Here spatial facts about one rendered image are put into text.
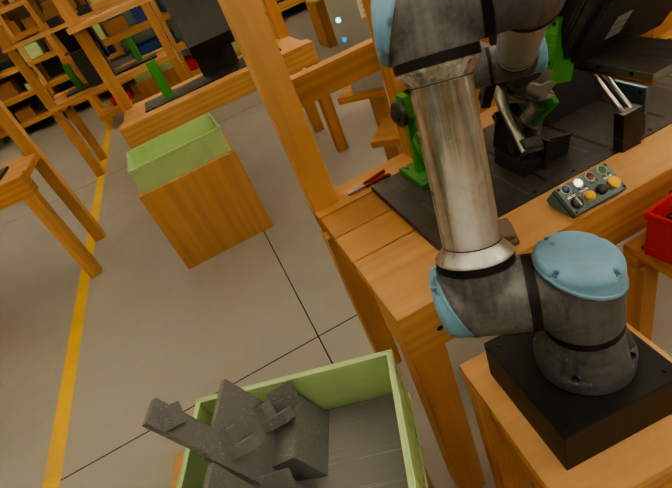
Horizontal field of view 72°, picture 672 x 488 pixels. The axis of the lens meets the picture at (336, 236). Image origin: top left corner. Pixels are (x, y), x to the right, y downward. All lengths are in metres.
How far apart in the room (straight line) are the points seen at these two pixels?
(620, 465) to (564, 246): 0.36
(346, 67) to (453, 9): 0.92
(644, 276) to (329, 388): 0.80
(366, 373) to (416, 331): 0.20
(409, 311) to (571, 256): 0.44
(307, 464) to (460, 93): 0.67
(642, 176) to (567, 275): 0.70
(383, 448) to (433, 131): 0.59
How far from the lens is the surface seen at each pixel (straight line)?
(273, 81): 1.35
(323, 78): 1.49
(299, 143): 1.42
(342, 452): 0.96
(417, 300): 1.07
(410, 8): 0.62
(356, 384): 0.97
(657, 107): 1.64
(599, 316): 0.73
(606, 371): 0.81
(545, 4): 0.67
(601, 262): 0.71
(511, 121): 1.39
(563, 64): 1.35
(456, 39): 0.62
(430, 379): 1.24
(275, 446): 0.95
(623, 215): 1.32
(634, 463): 0.91
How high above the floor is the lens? 1.66
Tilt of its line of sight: 34 degrees down
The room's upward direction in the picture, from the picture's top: 23 degrees counter-clockwise
